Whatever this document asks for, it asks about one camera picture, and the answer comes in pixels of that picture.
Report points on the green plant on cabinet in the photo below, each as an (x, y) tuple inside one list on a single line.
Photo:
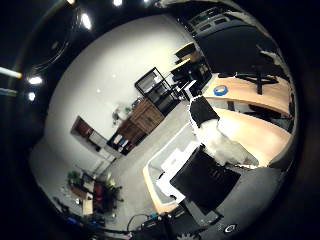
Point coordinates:
[(117, 115)]

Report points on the blue tape roll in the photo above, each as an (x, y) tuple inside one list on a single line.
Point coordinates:
[(220, 90)]

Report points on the small wooden desk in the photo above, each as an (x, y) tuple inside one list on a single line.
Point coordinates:
[(87, 205)]

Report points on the red chair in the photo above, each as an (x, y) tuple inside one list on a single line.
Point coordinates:
[(99, 191)]

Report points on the black desk stack, yellow top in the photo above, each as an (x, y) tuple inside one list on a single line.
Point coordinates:
[(191, 71)]

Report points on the grey container with wooden rim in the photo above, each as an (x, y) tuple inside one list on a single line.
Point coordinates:
[(154, 168)]

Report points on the brown wooden cabinet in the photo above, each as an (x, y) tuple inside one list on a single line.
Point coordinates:
[(141, 118)]

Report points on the brown door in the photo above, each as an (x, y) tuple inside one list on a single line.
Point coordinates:
[(90, 133)]

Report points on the green potted floor plant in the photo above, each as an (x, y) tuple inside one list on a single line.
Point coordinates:
[(74, 176)]

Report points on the black metal shelf rack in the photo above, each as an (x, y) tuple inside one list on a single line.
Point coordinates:
[(156, 88)]

